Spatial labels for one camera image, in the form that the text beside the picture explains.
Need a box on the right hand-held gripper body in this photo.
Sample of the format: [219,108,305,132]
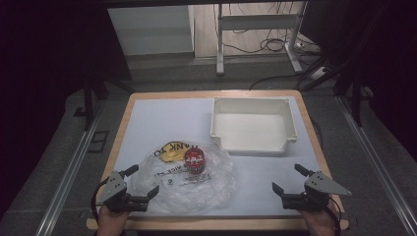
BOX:
[281,170,353,212]

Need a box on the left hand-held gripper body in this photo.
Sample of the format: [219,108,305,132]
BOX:
[96,170,149,213]

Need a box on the clear plastic bag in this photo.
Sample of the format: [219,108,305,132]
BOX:
[131,140,239,214]

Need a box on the white plastic box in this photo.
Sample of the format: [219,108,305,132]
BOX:
[209,96,299,156]

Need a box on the person's left hand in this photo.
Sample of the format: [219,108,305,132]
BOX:
[96,205,132,236]

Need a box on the person's right hand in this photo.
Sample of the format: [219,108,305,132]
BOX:
[299,201,338,236]

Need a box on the white table mat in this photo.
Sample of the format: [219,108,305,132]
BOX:
[112,97,336,218]

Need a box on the wooden table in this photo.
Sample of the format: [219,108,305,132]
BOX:
[86,89,350,231]

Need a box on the black metal stand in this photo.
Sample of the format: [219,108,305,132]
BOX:
[299,55,366,128]
[82,75,136,132]

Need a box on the white power strip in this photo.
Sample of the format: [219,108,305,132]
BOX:
[309,66,328,82]

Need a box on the white cabinet panel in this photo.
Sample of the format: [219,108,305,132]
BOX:
[107,4,195,57]

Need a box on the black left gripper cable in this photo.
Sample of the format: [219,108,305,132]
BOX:
[90,178,111,224]

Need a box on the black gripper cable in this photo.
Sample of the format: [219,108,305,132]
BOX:
[328,196,342,235]
[90,178,111,224]

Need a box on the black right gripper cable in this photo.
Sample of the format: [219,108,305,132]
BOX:
[328,196,342,235]

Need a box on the black floor frame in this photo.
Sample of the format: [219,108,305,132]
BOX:
[87,130,110,153]

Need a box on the aluminium floor rail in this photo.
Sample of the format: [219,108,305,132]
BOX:
[33,97,106,236]
[337,96,417,236]

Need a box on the black floor cable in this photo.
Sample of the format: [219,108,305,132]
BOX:
[249,73,303,91]

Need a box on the bundle of black floor cables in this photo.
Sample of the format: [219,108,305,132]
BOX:
[222,2,324,57]

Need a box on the white metal desk frame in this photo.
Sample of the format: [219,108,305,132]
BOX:
[215,1,309,76]

